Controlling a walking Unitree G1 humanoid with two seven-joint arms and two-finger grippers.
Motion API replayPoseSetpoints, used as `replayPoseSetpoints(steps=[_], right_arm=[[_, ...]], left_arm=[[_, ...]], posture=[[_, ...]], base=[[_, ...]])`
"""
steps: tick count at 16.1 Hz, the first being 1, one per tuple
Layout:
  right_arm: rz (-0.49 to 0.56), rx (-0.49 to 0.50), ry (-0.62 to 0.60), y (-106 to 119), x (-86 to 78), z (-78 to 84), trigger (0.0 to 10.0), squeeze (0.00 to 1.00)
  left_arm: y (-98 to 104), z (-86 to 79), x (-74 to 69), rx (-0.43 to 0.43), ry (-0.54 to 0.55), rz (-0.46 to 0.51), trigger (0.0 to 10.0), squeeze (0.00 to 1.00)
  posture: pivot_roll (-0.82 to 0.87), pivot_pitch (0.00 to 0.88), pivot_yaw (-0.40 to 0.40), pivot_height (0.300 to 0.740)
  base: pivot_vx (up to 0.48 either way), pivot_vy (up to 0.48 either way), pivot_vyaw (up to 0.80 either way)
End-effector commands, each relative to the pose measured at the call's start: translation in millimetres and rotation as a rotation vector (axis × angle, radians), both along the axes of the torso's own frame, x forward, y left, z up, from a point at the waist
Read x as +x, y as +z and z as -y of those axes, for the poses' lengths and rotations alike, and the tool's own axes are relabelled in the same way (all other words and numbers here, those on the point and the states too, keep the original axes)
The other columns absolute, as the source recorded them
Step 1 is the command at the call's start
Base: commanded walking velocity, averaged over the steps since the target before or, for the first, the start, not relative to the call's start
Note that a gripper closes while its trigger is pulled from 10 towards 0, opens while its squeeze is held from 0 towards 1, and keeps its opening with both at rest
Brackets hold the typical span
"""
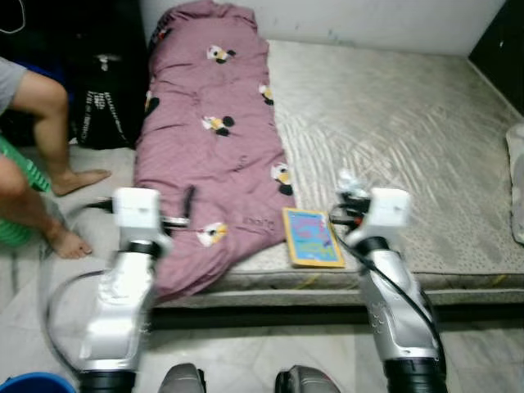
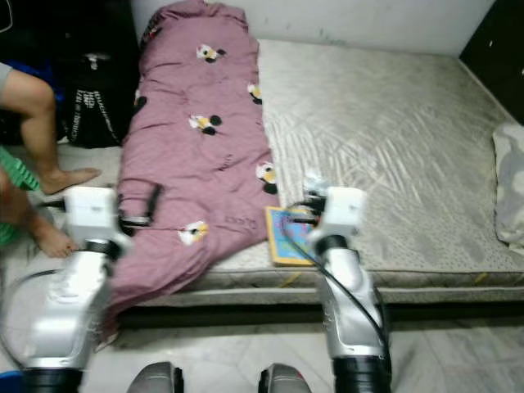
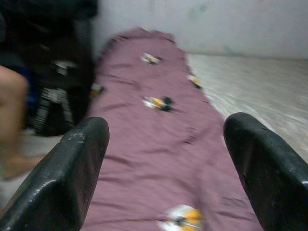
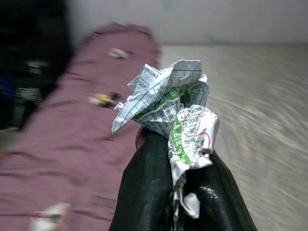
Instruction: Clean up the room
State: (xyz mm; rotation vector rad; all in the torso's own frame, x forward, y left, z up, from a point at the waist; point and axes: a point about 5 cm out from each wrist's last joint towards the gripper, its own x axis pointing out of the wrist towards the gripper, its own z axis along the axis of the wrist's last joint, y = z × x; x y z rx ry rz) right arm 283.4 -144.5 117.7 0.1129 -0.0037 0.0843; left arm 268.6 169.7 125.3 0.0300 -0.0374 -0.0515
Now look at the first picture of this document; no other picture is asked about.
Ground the white item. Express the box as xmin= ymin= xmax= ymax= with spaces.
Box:
xmin=337 ymin=169 xmax=369 ymax=200

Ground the colourful yellow-edged book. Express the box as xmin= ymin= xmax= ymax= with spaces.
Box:
xmin=282 ymin=207 xmax=346 ymax=269

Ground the pink cartoon print quilt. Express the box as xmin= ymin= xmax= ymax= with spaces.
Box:
xmin=133 ymin=0 xmax=297 ymax=300

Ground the beige quilted mattress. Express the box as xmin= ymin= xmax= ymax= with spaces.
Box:
xmin=156 ymin=39 xmax=524 ymax=308

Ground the green plastic stool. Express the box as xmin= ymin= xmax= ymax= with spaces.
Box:
xmin=0 ymin=135 xmax=52 ymax=246

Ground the robot left leg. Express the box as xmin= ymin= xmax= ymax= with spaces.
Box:
xmin=157 ymin=363 xmax=207 ymax=393

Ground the robot leg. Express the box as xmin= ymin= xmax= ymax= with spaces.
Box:
xmin=274 ymin=364 xmax=341 ymax=393
xmin=157 ymin=363 xmax=207 ymax=393

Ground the person in grey shorts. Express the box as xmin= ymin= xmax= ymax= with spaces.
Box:
xmin=0 ymin=57 xmax=113 ymax=260

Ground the robot right leg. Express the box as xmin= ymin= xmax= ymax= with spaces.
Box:
xmin=274 ymin=364 xmax=341 ymax=393

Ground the blue bucket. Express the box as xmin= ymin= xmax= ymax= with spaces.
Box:
xmin=0 ymin=373 xmax=76 ymax=393

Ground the black drawer cabinet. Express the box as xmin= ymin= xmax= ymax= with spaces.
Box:
xmin=468 ymin=0 xmax=524 ymax=111

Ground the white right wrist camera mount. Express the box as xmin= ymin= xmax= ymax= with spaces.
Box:
xmin=360 ymin=188 xmax=412 ymax=246

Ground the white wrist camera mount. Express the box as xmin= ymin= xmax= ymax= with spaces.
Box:
xmin=111 ymin=187 xmax=163 ymax=246
xmin=360 ymin=188 xmax=412 ymax=246

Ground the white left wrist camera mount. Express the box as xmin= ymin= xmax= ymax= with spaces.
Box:
xmin=111 ymin=187 xmax=163 ymax=246

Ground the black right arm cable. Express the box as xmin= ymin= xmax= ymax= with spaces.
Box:
xmin=332 ymin=217 xmax=447 ymax=361

